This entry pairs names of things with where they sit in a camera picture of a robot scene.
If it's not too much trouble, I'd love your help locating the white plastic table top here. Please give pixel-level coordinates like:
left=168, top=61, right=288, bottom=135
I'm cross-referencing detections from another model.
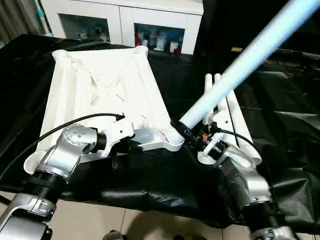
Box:
left=24, top=46, right=187, bottom=177

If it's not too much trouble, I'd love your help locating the white plastic table leg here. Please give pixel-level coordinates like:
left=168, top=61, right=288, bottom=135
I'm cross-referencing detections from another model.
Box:
left=214, top=73, right=242, bottom=151
left=179, top=0, right=320, bottom=131
left=226, top=91, right=263, bottom=167
left=197, top=73, right=222, bottom=166

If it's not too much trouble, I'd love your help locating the black mat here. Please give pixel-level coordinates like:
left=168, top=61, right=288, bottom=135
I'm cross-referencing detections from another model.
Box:
left=0, top=33, right=320, bottom=235

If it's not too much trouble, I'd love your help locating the white glass-door cabinet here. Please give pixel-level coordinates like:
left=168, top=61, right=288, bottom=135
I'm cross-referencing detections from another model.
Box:
left=39, top=0, right=205, bottom=56

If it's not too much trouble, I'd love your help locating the grey curtain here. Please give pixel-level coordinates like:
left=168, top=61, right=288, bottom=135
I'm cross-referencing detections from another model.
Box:
left=0, top=0, right=47, bottom=44

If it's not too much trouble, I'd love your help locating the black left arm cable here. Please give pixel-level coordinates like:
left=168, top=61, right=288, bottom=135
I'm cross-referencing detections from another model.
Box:
left=0, top=113, right=126, bottom=182

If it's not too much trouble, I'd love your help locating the black metal rail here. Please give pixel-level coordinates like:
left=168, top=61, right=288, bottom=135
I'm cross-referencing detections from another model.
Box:
left=270, top=47, right=320, bottom=63

